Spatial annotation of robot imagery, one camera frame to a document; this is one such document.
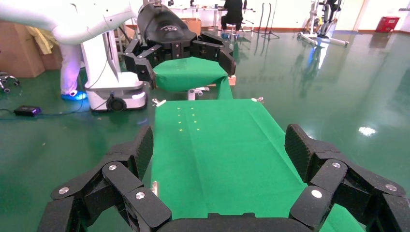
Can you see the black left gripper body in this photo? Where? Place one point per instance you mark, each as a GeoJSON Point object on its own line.
{"type": "Point", "coordinates": [163, 28]}

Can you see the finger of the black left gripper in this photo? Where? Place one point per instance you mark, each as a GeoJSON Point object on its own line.
{"type": "Point", "coordinates": [141, 57]}
{"type": "Point", "coordinates": [221, 51]}

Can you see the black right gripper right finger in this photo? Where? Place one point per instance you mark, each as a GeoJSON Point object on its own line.
{"type": "Point", "coordinates": [336, 185]}

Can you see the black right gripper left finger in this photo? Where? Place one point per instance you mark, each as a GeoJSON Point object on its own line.
{"type": "Point", "coordinates": [121, 182]}

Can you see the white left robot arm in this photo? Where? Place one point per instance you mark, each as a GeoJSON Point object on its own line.
{"type": "Point", "coordinates": [64, 22]}

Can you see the white robot base with column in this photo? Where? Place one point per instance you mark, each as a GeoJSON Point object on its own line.
{"type": "Point", "coordinates": [109, 86]}

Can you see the brown cardboard box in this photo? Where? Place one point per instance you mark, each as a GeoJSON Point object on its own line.
{"type": "Point", "coordinates": [192, 26]}

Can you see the stacked brown cardboard boxes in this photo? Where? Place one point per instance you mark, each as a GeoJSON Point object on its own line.
{"type": "Point", "coordinates": [16, 51]}

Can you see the red box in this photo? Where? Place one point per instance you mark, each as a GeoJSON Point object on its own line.
{"type": "Point", "coordinates": [387, 24]}

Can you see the round stool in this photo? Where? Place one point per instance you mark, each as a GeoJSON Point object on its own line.
{"type": "Point", "coordinates": [235, 30]}

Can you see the small wooden block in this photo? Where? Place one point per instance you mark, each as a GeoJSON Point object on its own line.
{"type": "Point", "coordinates": [232, 80]}

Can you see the seated person in black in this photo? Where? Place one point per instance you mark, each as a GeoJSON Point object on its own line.
{"type": "Point", "coordinates": [233, 12]}

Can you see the bunched green cloth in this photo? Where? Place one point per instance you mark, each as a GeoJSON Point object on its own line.
{"type": "Point", "coordinates": [185, 73]}

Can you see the white pipe fitting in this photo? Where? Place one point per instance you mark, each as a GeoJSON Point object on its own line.
{"type": "Point", "coordinates": [193, 93]}

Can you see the black tripod stand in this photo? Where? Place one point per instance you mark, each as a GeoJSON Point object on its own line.
{"type": "Point", "coordinates": [269, 22]}

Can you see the person in white trousers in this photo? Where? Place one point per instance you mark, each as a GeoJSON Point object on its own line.
{"type": "Point", "coordinates": [69, 64]}

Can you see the yellow garment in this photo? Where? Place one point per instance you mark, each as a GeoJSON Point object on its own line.
{"type": "Point", "coordinates": [40, 40]}

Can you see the green table cloth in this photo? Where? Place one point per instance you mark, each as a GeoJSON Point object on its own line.
{"type": "Point", "coordinates": [224, 153]}

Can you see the black power adapter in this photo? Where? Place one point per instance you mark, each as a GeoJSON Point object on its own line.
{"type": "Point", "coordinates": [27, 111]}

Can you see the office chair wheel base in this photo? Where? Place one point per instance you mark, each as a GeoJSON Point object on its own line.
{"type": "Point", "coordinates": [8, 81]}

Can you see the white exercise machine frame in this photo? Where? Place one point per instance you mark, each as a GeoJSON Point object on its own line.
{"type": "Point", "coordinates": [323, 36]}

